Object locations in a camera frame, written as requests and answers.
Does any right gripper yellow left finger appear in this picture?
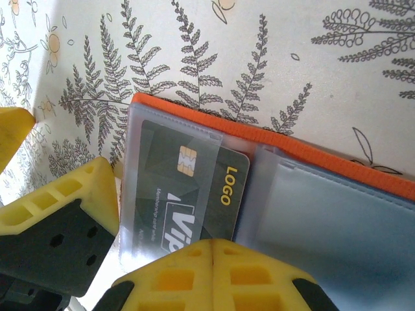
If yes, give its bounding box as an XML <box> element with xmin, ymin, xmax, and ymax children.
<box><xmin>92</xmin><ymin>238</ymin><xmax>213</xmax><ymax>311</ymax></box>

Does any orange leather card holder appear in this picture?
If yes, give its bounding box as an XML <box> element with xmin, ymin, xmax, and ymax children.
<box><xmin>118</xmin><ymin>92</ymin><xmax>415</xmax><ymax>311</ymax></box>

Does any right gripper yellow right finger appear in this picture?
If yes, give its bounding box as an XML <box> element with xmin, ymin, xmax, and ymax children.
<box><xmin>212</xmin><ymin>238</ymin><xmax>340</xmax><ymax>311</ymax></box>

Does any black VIP card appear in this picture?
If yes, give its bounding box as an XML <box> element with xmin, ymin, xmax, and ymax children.
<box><xmin>131</xmin><ymin>119</ymin><xmax>251</xmax><ymax>257</ymax></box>

